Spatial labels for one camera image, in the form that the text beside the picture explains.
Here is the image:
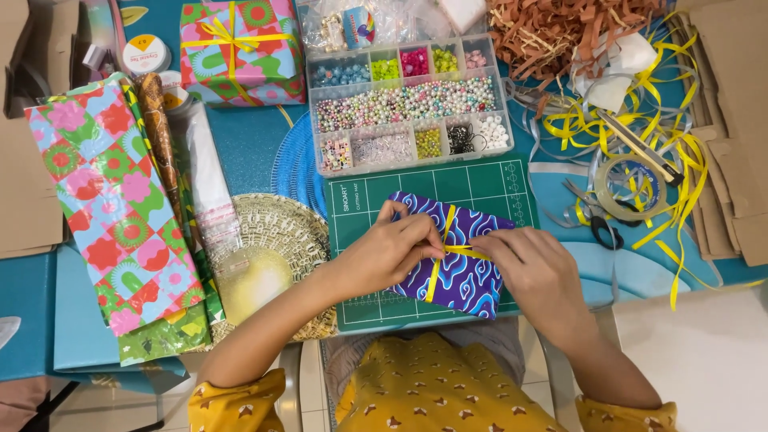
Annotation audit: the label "green printed wrapping paper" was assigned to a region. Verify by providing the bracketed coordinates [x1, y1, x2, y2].
[118, 84, 227, 367]

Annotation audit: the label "tangle of silver ribbon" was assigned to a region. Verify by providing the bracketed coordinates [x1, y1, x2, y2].
[503, 57, 727, 310]

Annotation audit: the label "round woven gold placemat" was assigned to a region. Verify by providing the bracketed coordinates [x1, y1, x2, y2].
[203, 193, 340, 344]

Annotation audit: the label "person's right hand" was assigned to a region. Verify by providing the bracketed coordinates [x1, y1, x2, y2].
[468, 227, 593, 347]

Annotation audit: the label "person's left hand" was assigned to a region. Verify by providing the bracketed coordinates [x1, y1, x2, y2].
[336, 200, 448, 302]

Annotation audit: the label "floral wrapped gift box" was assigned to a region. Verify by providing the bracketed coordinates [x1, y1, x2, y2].
[179, 0, 307, 108]

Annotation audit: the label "brown cardboard box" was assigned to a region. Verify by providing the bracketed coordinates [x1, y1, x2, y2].
[0, 0, 82, 260]

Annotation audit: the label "person's yellow printed shirt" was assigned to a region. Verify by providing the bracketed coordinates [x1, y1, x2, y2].
[187, 332, 679, 432]

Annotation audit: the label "tangle of yellow ribbon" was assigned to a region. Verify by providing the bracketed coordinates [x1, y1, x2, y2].
[540, 11, 766, 312]

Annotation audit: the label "heap of brown shredded paper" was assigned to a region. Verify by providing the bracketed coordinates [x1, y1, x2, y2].
[486, 0, 668, 84]

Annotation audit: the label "white tissue paper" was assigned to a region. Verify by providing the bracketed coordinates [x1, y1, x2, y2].
[569, 32, 659, 116]

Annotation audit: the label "pastel ribbon roll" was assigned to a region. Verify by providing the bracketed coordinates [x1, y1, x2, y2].
[80, 0, 130, 74]

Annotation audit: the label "white elastic thread spool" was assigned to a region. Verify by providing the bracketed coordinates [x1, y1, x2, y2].
[158, 70, 194, 114]
[122, 34, 172, 76]

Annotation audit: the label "round blue placemat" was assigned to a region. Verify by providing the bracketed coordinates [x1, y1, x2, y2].
[270, 111, 329, 220]

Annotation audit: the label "pack of clear plastic bags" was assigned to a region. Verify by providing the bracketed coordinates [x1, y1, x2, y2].
[173, 102, 242, 266]

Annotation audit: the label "green cutting mat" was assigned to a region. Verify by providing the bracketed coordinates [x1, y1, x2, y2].
[326, 157, 541, 334]

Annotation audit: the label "clear bag of charms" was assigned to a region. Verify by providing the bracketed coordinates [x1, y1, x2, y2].
[297, 0, 446, 54]

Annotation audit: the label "black-handled scissors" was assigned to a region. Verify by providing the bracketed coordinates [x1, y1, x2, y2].
[562, 178, 644, 251]

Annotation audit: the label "stack of flat cardboard boxes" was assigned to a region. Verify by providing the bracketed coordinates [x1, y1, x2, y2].
[665, 0, 768, 268]

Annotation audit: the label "clear bead organizer box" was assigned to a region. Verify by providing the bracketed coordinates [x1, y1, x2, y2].
[306, 33, 516, 179]

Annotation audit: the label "white packet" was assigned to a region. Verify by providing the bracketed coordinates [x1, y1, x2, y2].
[437, 0, 488, 34]

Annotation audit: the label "utility knife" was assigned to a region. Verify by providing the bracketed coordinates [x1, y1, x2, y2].
[596, 109, 685, 188]

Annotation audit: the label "clear adhesive tape roll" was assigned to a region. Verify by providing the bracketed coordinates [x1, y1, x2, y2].
[593, 154, 668, 222]

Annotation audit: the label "light blue paper sheet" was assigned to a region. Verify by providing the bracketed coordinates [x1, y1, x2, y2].
[53, 242, 190, 396]

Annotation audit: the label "purple cloud-pattern gift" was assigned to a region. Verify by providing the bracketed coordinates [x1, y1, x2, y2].
[387, 191, 517, 321]

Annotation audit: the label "folded floral wrapping paper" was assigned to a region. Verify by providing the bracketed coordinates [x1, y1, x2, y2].
[24, 72, 208, 338]

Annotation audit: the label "brown patterned wrapping paper roll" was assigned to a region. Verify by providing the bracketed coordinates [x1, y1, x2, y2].
[133, 73, 188, 224]

